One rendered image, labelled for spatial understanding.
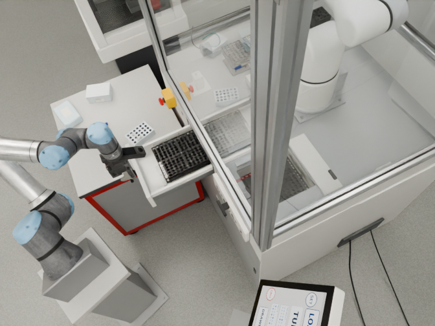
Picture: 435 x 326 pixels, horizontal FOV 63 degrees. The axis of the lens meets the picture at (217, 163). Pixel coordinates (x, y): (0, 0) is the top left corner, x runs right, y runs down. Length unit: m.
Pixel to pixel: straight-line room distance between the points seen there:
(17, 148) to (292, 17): 1.02
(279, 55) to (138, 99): 1.55
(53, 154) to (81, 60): 2.36
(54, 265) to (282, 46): 1.19
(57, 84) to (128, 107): 1.52
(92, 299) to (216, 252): 0.95
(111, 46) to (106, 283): 1.22
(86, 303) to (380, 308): 1.58
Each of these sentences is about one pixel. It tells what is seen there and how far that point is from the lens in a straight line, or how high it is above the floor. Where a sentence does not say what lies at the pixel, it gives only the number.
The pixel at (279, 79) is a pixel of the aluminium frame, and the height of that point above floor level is 1.85.
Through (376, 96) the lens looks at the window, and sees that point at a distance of 0.77.
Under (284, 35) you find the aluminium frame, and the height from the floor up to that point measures 1.92.
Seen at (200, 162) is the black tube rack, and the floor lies 0.90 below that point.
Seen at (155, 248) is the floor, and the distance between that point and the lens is 2.37.
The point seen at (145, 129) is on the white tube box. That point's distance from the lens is 1.80.
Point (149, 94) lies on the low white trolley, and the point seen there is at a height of 0.76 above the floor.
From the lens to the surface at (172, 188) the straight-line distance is 1.51.
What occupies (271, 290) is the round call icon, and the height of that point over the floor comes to 1.01.
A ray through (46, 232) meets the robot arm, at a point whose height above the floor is 1.04.
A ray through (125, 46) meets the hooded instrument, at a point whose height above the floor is 0.86.
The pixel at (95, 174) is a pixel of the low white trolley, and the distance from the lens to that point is 1.79.
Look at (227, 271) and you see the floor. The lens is 2.26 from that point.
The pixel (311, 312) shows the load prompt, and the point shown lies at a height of 1.15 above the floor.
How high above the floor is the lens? 2.22
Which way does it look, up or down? 61 degrees down
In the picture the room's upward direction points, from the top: 10 degrees counter-clockwise
